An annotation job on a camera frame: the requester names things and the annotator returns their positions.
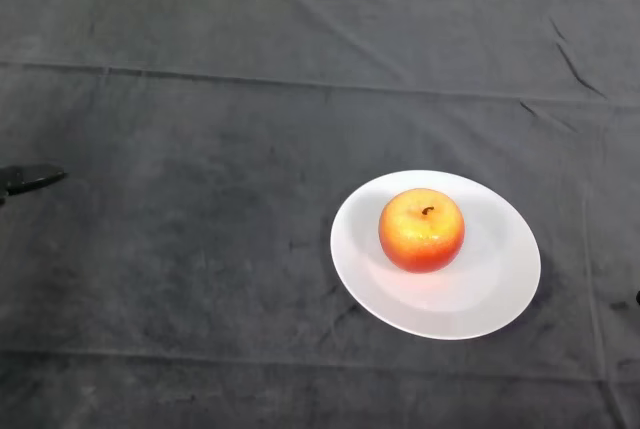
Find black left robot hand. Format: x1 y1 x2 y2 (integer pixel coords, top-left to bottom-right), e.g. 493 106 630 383
0 163 69 206

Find red yellow apple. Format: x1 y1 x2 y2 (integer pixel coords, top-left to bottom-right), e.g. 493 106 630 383
378 187 466 275

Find white round plate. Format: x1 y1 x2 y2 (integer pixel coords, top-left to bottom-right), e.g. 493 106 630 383
329 169 542 341

